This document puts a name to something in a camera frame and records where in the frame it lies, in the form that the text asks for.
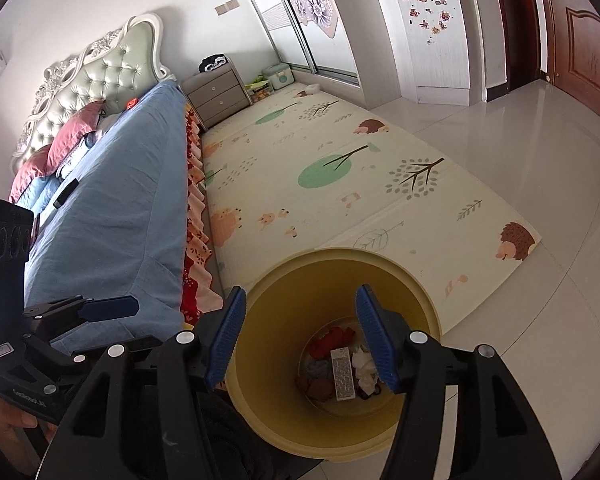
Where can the light blue folded blanket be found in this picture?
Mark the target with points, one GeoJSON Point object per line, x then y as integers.
{"type": "Point", "coordinates": [82, 152]}

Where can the blue folded quilt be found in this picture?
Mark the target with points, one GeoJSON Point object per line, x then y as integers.
{"type": "Point", "coordinates": [39, 192]}

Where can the printed play mat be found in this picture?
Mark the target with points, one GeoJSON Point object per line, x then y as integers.
{"type": "Point", "coordinates": [330, 210]}

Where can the white tissue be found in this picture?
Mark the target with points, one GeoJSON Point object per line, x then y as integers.
{"type": "Point", "coordinates": [364, 364]}

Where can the wall switch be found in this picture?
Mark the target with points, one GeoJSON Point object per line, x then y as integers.
{"type": "Point", "coordinates": [227, 7]}

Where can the black and white clothing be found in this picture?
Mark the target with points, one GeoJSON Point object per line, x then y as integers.
{"type": "Point", "coordinates": [213, 63]}

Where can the white sliding door wardrobe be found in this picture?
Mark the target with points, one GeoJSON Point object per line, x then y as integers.
{"type": "Point", "coordinates": [310, 15]}

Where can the white cabinet with stickers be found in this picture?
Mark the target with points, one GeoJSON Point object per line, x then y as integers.
{"type": "Point", "coordinates": [430, 35]}

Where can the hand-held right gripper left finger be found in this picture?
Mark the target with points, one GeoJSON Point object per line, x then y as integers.
{"type": "Point", "coordinates": [224, 340]}

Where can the brown wooden door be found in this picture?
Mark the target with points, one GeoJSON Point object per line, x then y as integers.
{"type": "Point", "coordinates": [570, 35]}

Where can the grey nightstand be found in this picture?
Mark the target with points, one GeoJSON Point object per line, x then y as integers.
{"type": "Point", "coordinates": [219, 95]}

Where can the red floral bed skirt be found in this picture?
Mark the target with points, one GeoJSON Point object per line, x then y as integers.
{"type": "Point", "coordinates": [197, 240]}

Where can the bed with blue sheet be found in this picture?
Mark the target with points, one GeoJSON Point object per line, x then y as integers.
{"type": "Point", "coordinates": [119, 210]}

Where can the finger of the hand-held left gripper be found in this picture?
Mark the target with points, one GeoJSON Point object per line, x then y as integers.
{"type": "Point", "coordinates": [139, 344]}
{"type": "Point", "coordinates": [109, 307]}

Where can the green tufted headboard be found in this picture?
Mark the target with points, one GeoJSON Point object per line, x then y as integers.
{"type": "Point", "coordinates": [99, 75]}

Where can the person's left hand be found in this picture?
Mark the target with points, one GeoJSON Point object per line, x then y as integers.
{"type": "Point", "coordinates": [9, 417]}

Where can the green and white storage box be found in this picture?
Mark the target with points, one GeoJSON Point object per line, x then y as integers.
{"type": "Point", "coordinates": [279, 76]}

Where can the yellow trash bin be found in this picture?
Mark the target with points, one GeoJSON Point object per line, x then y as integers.
{"type": "Point", "coordinates": [280, 310]}

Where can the red knitted cloth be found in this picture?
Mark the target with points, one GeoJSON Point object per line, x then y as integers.
{"type": "Point", "coordinates": [330, 341]}

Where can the grey sock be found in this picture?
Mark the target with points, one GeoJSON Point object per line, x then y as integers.
{"type": "Point", "coordinates": [314, 369]}

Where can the small white object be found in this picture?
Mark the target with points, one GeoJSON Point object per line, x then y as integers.
{"type": "Point", "coordinates": [311, 91]}

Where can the white face mask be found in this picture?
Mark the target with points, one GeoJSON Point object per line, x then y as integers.
{"type": "Point", "coordinates": [342, 375]}

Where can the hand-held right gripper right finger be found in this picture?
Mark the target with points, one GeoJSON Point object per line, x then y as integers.
{"type": "Point", "coordinates": [377, 340]}

